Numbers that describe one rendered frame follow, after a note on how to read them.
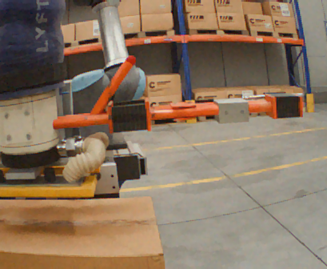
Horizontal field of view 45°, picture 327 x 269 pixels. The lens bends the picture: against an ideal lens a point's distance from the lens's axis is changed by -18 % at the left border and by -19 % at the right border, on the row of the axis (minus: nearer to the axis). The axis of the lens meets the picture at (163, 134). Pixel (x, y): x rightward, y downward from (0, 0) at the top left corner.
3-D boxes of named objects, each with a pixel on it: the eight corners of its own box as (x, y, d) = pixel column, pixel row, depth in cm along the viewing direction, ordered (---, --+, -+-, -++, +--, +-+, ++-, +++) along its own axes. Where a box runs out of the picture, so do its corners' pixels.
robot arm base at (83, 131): (72, 138, 162) (69, 110, 161) (112, 134, 164) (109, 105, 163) (70, 146, 148) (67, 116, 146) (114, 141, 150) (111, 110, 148)
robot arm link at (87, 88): (67, 112, 156) (65, 74, 153) (100, 106, 163) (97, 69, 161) (81, 114, 146) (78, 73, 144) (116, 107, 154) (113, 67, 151)
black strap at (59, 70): (-26, 98, 84) (-26, 81, 83) (1, 89, 107) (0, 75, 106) (57, 82, 85) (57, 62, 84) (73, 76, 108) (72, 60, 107)
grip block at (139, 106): (109, 135, 94) (106, 106, 93) (111, 127, 104) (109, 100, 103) (151, 131, 94) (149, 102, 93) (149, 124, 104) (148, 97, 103)
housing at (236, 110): (219, 124, 96) (217, 102, 96) (213, 119, 103) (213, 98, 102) (249, 122, 97) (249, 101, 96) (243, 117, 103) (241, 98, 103)
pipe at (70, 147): (-34, 180, 86) (-38, 157, 85) (-8, 158, 111) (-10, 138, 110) (92, 177, 87) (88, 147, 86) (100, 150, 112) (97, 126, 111)
